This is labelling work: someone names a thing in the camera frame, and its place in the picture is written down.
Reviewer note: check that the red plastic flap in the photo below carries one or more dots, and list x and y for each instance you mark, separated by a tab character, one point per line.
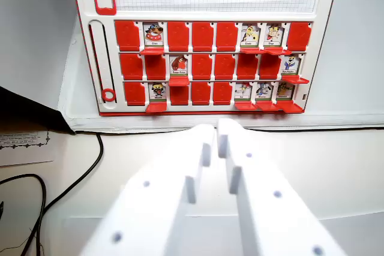
178	36
152	51
128	35

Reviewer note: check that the bird picture card Rouge-Gorge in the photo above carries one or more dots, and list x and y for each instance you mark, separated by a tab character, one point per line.
178	64

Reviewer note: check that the white printed paper card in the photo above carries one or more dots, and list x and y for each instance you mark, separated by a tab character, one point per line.
24	151

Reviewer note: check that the dog picture card Chien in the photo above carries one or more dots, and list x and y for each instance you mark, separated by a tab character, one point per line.
153	34

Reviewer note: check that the red and white game board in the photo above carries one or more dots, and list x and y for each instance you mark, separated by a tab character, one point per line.
207	4

